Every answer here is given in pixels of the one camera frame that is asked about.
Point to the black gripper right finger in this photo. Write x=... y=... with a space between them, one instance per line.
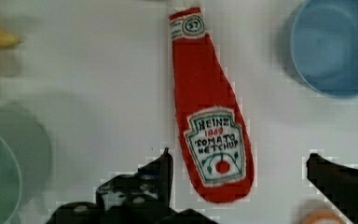
x=338 y=183

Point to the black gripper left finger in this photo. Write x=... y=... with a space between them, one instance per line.
x=141 y=198

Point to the red plush ketchup bottle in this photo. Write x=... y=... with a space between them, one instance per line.
x=212 y=133

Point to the orange slice toy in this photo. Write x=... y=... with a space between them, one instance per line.
x=322 y=217

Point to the blue round bowl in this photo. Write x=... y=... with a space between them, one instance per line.
x=324 y=46

